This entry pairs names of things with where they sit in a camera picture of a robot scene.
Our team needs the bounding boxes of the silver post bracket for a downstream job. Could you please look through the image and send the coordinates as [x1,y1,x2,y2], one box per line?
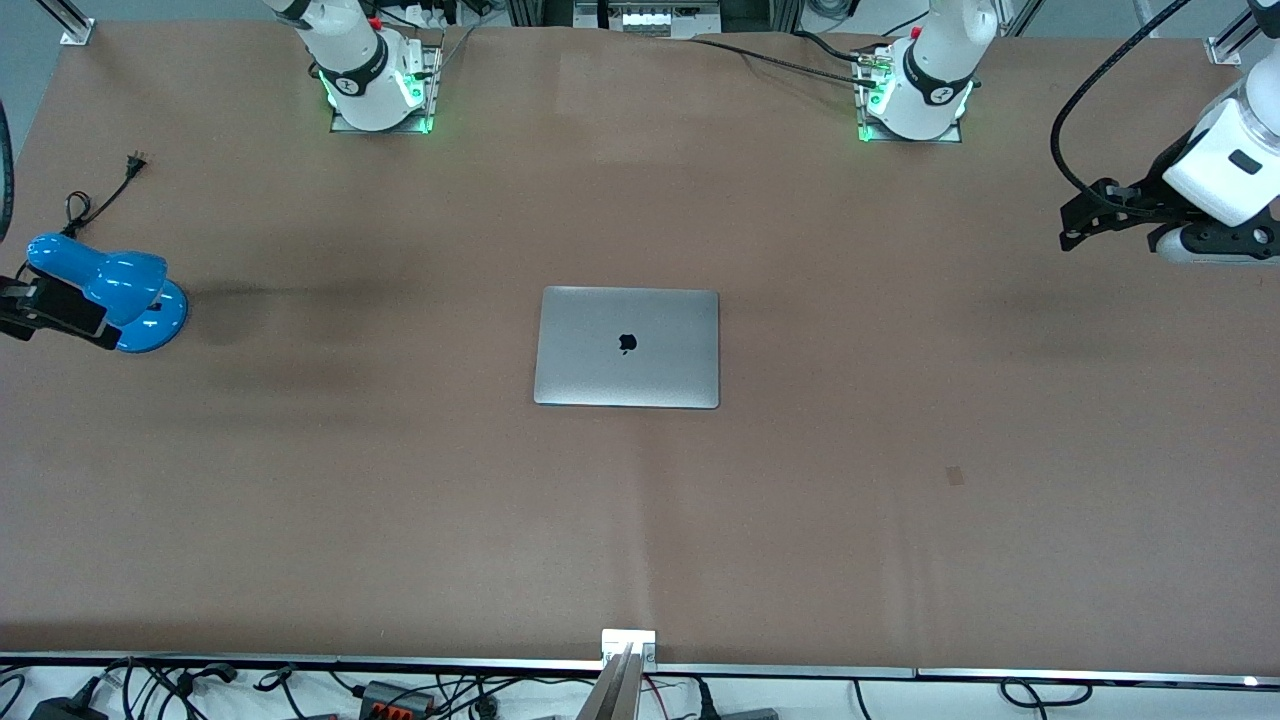
[600,628,659,667]

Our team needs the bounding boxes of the aluminium camera post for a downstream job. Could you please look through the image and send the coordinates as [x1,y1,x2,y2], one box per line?
[575,640,643,720]

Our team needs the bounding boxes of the black looped floor cable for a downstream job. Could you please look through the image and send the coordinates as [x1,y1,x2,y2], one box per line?
[999,677,1093,710]

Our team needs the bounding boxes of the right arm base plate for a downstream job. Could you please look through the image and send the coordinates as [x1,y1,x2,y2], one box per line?
[329,38,445,136]

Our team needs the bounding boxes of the blue desk lamp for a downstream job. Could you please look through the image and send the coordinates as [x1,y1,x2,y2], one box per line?
[25,233,190,354]

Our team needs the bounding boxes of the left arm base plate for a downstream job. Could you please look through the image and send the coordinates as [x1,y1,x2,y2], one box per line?
[855,40,967,144]

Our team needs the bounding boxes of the black base cable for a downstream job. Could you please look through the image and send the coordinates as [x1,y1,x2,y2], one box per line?
[688,30,883,88]

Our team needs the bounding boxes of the black lamp power cable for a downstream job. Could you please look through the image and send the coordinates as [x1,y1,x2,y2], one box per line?
[63,151,150,237]

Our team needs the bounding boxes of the black box orange connectors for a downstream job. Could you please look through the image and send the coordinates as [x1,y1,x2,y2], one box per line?
[358,679,438,717]

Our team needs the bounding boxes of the metal table edge strip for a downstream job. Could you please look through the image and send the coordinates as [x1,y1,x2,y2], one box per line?
[0,651,1280,691]

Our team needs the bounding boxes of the silver apple laptop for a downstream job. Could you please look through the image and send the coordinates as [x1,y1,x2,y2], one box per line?
[533,286,721,410]

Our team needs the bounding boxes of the grey power strip box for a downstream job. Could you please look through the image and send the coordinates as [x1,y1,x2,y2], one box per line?
[572,0,723,37]

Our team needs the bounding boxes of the aluminium frame profile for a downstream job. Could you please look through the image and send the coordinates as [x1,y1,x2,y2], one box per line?
[35,0,97,47]
[1204,0,1280,67]

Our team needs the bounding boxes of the black power adapter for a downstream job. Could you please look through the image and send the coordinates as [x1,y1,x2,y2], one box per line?
[29,696,107,720]

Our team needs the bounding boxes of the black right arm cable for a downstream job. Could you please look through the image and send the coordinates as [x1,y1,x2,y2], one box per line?
[0,98,14,248]

